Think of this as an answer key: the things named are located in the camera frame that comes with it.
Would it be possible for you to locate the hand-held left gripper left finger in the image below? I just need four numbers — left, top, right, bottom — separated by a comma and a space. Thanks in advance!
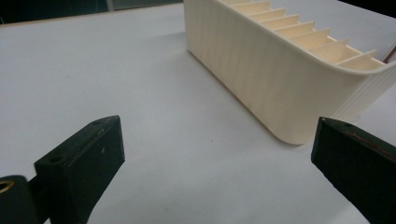
34, 115, 126, 224

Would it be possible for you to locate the cream slotted plastic rack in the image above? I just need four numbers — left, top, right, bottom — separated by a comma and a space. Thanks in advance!
183, 0, 396, 146

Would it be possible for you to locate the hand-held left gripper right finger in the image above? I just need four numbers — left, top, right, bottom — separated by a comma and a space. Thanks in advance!
310, 116, 396, 224

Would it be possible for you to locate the dark red thin rod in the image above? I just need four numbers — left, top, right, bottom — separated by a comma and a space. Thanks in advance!
383, 46, 396, 64

